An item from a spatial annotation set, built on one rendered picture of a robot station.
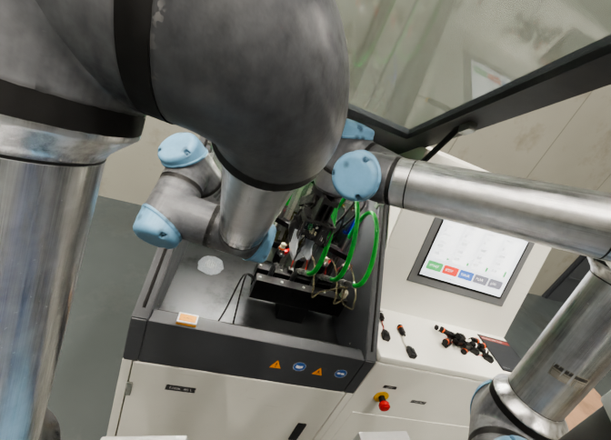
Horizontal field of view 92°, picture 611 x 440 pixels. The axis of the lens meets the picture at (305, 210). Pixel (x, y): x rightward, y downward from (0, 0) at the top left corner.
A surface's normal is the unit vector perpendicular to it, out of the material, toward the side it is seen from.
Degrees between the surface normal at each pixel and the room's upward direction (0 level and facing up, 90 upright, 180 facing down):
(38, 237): 84
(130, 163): 90
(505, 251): 76
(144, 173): 90
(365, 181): 90
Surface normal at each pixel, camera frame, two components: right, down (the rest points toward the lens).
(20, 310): 0.81, 0.42
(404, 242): 0.18, 0.25
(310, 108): 0.62, 0.62
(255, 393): 0.10, 0.46
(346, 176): -0.54, 0.14
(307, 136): 0.50, 0.77
